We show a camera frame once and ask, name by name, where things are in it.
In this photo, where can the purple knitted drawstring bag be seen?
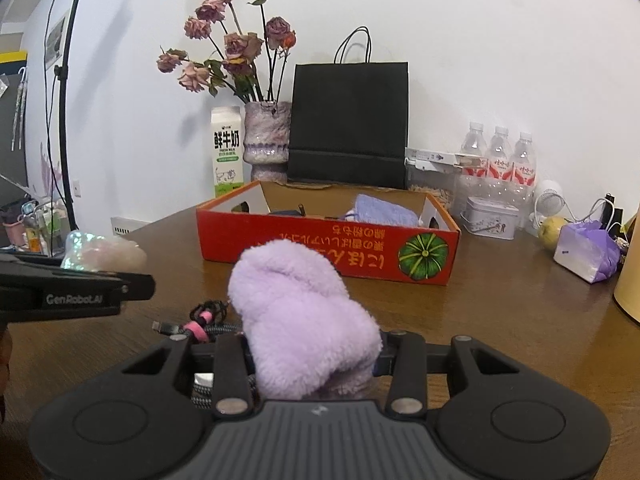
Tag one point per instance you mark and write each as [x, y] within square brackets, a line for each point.
[372, 210]

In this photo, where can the white round charger with cable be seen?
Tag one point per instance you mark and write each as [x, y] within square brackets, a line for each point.
[548, 200]

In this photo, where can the red cardboard pumpkin box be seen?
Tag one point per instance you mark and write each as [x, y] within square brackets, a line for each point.
[422, 255]

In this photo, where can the purple white tissue pack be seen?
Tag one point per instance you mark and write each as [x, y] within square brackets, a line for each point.
[588, 251]

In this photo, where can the green white milk carton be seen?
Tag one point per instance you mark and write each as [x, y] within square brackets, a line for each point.
[227, 134]

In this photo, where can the left water bottle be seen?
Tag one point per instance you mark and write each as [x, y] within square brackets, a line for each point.
[473, 161]

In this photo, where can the water bottle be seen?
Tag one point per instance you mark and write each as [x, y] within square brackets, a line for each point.
[499, 164]
[524, 171]
[473, 161]

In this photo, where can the fluffy lilac plush pouch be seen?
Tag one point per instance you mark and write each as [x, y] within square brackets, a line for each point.
[306, 335]

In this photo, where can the black paper shopping bag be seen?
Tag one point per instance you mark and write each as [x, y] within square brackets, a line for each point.
[350, 118]

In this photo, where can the purple ceramic vase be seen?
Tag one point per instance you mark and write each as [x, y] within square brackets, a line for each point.
[267, 128]

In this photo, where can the iridescent pouch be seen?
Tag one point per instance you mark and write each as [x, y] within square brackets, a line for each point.
[95, 253]

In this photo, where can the white rectangular tin box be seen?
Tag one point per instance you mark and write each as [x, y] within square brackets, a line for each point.
[489, 218]

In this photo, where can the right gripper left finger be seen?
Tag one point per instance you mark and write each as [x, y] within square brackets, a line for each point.
[228, 358]

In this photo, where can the person's left hand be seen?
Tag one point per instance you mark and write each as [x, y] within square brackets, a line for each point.
[6, 347]

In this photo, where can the yellow green pear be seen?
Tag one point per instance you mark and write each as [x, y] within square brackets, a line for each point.
[549, 232]

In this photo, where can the yellow thermos jug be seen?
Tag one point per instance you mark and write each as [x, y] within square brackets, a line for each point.
[627, 290]

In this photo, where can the middle water bottle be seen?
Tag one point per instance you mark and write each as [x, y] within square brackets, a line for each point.
[499, 164]

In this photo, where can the black light stand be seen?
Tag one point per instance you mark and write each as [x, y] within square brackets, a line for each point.
[61, 187]

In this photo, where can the navy blue zip pouch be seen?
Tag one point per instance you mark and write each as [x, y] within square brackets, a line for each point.
[298, 212]

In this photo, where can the dried pink rose bouquet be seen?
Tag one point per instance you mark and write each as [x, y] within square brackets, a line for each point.
[249, 64]

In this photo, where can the clear food storage container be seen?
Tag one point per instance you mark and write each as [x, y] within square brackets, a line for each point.
[433, 172]

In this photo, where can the right water bottle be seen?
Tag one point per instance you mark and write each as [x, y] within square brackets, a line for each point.
[524, 171]

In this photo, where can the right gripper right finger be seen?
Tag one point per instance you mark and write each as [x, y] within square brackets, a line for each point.
[408, 359]

